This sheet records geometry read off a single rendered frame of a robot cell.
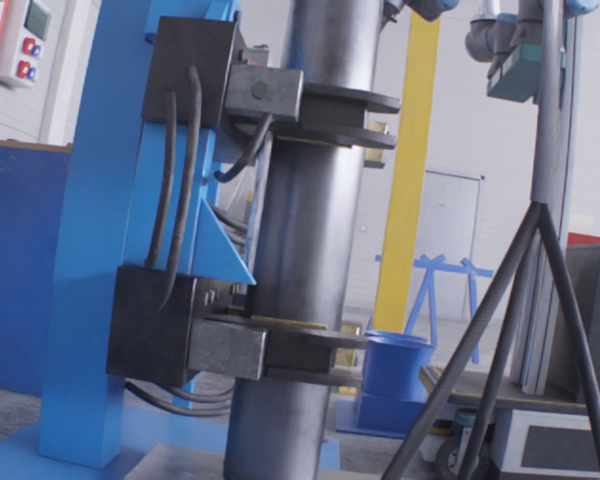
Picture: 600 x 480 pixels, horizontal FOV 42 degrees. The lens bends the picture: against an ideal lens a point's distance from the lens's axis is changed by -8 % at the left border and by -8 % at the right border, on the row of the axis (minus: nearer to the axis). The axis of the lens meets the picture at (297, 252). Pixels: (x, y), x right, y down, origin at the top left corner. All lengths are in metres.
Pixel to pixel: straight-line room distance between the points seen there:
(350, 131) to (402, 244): 2.79
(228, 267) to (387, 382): 1.93
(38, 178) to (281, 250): 1.55
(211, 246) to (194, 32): 0.40
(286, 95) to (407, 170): 2.91
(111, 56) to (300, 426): 0.91
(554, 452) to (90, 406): 1.45
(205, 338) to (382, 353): 1.95
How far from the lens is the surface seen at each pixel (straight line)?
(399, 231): 4.38
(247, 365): 1.52
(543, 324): 2.77
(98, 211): 1.87
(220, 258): 1.55
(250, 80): 1.54
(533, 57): 2.67
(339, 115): 1.66
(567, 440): 2.66
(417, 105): 4.46
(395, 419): 3.42
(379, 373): 3.42
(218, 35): 1.55
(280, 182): 1.79
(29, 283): 3.15
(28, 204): 3.15
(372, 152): 1.96
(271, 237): 1.78
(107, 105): 1.89
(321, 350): 1.64
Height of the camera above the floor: 0.68
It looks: level
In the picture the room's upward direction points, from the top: 8 degrees clockwise
